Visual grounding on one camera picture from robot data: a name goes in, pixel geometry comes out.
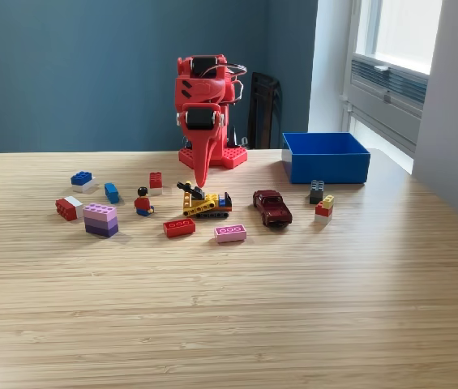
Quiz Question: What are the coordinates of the yellow toy digger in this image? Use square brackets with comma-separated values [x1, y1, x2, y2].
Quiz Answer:
[176, 180, 233, 220]

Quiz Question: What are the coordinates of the tall red and white brick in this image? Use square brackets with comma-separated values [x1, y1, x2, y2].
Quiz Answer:
[148, 172, 164, 197]

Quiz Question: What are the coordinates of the black brick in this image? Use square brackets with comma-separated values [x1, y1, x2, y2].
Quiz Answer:
[309, 180, 326, 205]

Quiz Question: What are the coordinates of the pink and purple brick stack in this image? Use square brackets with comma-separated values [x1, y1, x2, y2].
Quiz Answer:
[82, 203, 120, 238]

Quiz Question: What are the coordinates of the red and white brick block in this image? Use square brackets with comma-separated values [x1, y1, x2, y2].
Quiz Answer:
[54, 195, 85, 222]

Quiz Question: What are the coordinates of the blue plastic bin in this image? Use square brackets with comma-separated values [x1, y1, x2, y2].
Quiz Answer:
[280, 131, 371, 186]

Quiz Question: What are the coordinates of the black chair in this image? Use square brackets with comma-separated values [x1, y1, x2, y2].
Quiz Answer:
[246, 71, 284, 150]

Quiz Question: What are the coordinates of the toy figure red shirt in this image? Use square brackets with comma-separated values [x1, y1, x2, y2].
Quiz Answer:
[133, 186, 156, 218]

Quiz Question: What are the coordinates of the flat red brick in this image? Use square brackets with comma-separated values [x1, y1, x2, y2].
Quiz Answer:
[162, 218, 197, 238]

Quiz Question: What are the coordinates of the flat pink brick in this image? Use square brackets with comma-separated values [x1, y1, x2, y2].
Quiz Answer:
[213, 223, 248, 244]

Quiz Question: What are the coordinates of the dark red toy car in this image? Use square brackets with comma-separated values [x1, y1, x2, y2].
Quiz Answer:
[252, 189, 293, 229]

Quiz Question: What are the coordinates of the small blue brick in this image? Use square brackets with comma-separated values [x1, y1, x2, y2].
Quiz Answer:
[104, 182, 121, 204]

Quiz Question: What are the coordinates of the blue and white brick stack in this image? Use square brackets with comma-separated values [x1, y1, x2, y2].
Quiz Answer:
[70, 171, 97, 194]

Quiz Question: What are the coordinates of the red white yellow brick stack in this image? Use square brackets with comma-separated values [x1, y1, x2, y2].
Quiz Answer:
[314, 194, 335, 224]

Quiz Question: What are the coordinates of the grey window vent panel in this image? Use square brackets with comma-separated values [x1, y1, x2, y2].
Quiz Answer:
[341, 55, 430, 157]

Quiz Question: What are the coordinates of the white window frame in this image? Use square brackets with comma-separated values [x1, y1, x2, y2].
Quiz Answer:
[349, 0, 444, 76]

